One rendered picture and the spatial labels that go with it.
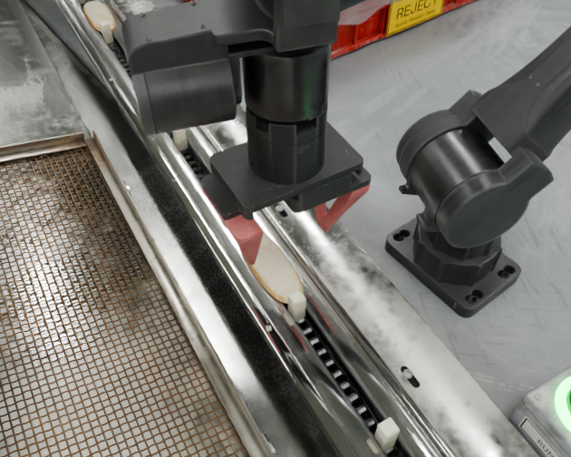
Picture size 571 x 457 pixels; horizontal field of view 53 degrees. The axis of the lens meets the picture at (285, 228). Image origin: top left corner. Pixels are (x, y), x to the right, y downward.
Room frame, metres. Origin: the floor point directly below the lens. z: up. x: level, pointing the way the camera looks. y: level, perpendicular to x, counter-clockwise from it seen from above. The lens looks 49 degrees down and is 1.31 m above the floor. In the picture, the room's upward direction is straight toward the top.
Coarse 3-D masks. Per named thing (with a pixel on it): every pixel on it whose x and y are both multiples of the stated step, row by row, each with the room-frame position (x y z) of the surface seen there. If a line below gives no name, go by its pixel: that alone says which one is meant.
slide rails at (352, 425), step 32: (64, 0) 0.89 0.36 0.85; (96, 0) 0.89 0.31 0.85; (96, 32) 0.79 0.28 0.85; (128, 96) 0.63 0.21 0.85; (192, 128) 0.57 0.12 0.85; (192, 192) 0.45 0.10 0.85; (224, 224) 0.41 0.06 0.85; (288, 256) 0.36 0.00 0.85; (256, 288) 0.32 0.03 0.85; (288, 320) 0.29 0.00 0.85; (320, 320) 0.29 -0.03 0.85; (352, 352) 0.25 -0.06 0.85; (320, 384) 0.22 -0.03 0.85; (384, 384) 0.22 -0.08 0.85; (352, 416) 0.19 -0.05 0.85; (384, 416) 0.19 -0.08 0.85; (416, 448) 0.17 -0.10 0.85
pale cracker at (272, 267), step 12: (264, 240) 0.38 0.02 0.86; (264, 252) 0.36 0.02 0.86; (276, 252) 0.36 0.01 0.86; (264, 264) 0.34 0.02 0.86; (276, 264) 0.34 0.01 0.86; (288, 264) 0.35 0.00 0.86; (264, 276) 0.33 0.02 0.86; (276, 276) 0.33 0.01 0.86; (288, 276) 0.33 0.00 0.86; (276, 288) 0.32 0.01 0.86; (288, 288) 0.32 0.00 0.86; (300, 288) 0.32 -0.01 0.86
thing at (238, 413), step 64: (0, 192) 0.40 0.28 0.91; (128, 192) 0.40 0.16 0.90; (128, 256) 0.33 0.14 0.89; (0, 320) 0.25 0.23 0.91; (128, 320) 0.26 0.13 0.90; (192, 320) 0.26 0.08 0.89; (0, 384) 0.19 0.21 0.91; (64, 384) 0.20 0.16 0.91; (192, 384) 0.20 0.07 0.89; (0, 448) 0.14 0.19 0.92; (64, 448) 0.15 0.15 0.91; (128, 448) 0.15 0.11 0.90; (256, 448) 0.15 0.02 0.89
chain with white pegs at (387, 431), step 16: (80, 0) 0.90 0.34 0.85; (112, 48) 0.77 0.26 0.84; (128, 64) 0.72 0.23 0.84; (176, 144) 0.54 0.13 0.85; (192, 160) 0.53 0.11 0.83; (288, 304) 0.30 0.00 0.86; (304, 304) 0.30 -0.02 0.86; (304, 320) 0.29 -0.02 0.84; (320, 336) 0.28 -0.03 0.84; (320, 352) 0.26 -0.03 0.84; (336, 368) 0.25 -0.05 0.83; (352, 384) 0.23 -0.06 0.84; (352, 400) 0.21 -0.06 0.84; (368, 416) 0.20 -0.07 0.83; (384, 432) 0.17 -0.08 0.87; (384, 448) 0.17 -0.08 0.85
